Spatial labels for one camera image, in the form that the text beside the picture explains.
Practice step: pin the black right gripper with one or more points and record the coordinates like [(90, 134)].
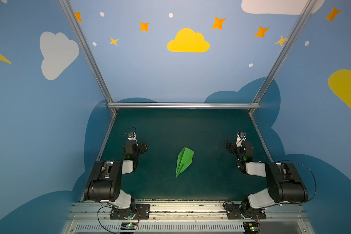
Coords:
[(231, 147)]

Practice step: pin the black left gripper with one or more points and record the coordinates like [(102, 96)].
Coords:
[(142, 147)]

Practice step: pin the green square paper sheet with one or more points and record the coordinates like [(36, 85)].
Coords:
[(184, 160)]

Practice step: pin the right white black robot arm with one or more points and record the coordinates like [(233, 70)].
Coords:
[(284, 183)]

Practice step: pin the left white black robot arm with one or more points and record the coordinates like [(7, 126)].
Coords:
[(104, 183)]

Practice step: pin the left green circuit board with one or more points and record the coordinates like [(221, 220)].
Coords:
[(129, 226)]

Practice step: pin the green circuit board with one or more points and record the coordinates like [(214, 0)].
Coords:
[(251, 228), (129, 226)]

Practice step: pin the right green circuit board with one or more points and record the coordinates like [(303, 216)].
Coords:
[(251, 228)]

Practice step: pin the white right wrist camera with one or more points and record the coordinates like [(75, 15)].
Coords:
[(241, 137)]

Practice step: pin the aluminium right floor rail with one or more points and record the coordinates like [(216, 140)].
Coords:
[(274, 148)]

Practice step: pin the aluminium floor rail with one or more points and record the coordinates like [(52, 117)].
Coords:
[(274, 148), (98, 128)]

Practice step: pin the aluminium left floor rail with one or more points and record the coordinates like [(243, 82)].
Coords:
[(98, 128)]

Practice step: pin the aluminium back frame rail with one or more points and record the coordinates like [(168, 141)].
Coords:
[(132, 105)]

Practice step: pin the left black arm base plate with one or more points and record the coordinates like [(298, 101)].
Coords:
[(134, 212)]

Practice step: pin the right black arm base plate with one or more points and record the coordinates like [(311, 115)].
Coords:
[(235, 212)]

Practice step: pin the aluminium left frame post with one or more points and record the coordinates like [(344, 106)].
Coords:
[(74, 23)]

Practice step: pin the aluminium frame post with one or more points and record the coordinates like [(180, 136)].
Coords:
[(292, 37), (74, 23)]

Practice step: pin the aluminium right frame post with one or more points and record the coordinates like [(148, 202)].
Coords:
[(292, 37)]

